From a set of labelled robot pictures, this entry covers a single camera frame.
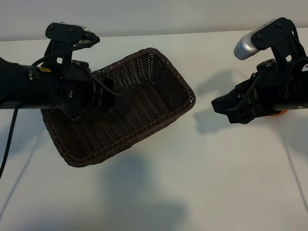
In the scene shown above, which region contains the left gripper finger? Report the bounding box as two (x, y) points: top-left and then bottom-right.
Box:
(103, 77), (132, 104)
(97, 95), (126, 114)

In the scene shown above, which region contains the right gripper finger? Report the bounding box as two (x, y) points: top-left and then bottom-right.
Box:
(227, 101), (256, 125)
(211, 77), (257, 113)

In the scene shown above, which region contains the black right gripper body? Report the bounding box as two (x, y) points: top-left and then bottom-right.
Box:
(250, 59), (289, 116)

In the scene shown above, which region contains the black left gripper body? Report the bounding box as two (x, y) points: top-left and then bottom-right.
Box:
(59, 60), (106, 114)

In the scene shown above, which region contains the dark brown wicker basket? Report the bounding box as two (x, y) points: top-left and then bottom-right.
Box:
(40, 47), (196, 168)

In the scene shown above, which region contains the black flat left cable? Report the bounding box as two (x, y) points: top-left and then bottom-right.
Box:
(33, 72), (81, 121)

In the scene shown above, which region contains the black braided left cable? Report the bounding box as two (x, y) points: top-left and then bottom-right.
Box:
(0, 33), (101, 180)

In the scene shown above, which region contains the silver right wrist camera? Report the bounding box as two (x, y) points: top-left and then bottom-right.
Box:
(233, 23), (270, 60)

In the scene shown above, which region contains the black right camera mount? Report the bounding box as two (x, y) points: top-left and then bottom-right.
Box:
(252, 17), (301, 73)

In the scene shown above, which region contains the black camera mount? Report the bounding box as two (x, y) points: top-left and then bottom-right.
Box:
(45, 23), (84, 81)
(252, 17), (301, 73)

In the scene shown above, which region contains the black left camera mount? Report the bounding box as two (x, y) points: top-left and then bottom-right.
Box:
(45, 23), (84, 81)

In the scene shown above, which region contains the black right camera cable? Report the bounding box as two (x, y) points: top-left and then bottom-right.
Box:
(291, 23), (303, 52)

